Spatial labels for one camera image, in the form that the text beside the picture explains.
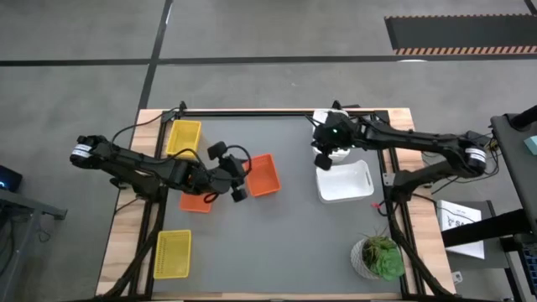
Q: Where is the black metal table frame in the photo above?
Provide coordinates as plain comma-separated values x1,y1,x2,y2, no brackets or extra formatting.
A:
94,100,458,302

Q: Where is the black power adapter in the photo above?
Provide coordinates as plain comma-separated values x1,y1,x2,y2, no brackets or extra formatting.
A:
466,129,490,144

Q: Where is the blue crate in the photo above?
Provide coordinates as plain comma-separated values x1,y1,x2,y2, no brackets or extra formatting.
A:
519,245,537,290

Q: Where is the grey metal desk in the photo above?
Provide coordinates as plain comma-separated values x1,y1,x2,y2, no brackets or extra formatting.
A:
0,187,68,302

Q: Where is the green plant in white pot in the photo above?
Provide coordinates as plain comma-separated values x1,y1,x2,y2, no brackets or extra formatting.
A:
350,228,406,282

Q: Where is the black pole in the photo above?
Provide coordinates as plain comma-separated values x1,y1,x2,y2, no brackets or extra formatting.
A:
508,103,537,130

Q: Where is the black metal beam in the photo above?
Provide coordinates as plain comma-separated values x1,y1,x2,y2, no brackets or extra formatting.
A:
440,208,537,248

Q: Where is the yellow plastic basket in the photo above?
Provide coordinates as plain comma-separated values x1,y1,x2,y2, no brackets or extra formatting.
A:
165,119,203,161
153,229,193,280

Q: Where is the grey table mat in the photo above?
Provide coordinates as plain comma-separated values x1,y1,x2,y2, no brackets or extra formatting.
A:
151,116,407,294

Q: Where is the white printed cardboard box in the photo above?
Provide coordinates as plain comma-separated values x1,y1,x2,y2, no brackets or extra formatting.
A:
435,199,487,260

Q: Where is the black hazard-striped floor mat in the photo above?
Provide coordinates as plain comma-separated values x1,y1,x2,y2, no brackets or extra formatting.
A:
384,13,537,56

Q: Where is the orange plastic basket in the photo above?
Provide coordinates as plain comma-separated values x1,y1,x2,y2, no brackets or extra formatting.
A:
243,153,283,199
179,191,214,214

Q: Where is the dark grey side table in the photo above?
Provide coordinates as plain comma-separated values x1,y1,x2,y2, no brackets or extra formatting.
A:
489,112,537,236

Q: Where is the black device with blue light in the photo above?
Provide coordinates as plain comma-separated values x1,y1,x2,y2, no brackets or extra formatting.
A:
0,164,23,193

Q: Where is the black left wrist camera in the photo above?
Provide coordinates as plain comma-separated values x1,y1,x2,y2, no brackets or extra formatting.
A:
206,140,229,161

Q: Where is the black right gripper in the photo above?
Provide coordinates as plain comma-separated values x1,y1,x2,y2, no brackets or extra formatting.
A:
311,112,360,171

